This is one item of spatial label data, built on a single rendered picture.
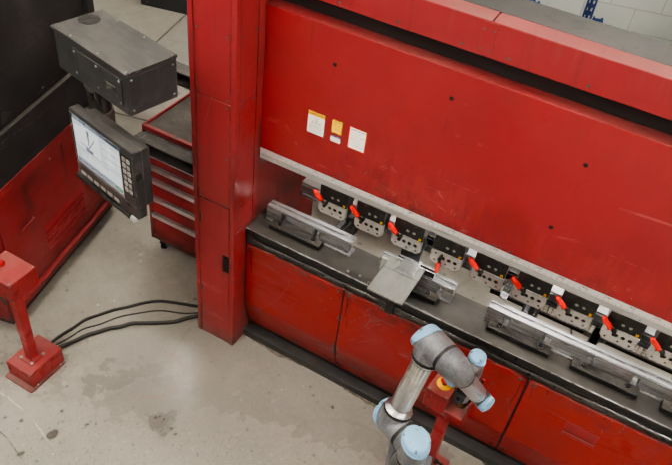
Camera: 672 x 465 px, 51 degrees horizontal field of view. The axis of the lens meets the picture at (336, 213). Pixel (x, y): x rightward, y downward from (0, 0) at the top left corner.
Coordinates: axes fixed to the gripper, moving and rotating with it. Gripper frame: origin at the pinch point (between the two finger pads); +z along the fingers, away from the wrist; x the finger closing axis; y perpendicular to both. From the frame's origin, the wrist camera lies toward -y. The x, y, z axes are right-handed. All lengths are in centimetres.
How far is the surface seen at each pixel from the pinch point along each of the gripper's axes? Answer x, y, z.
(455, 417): -1.2, -6.5, 2.3
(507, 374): -10.1, 27.8, 2.2
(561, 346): -25, 43, -16
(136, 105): 149, -31, -110
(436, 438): 4.6, -3.9, 32.4
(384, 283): 55, 17, -26
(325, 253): 94, 25, -13
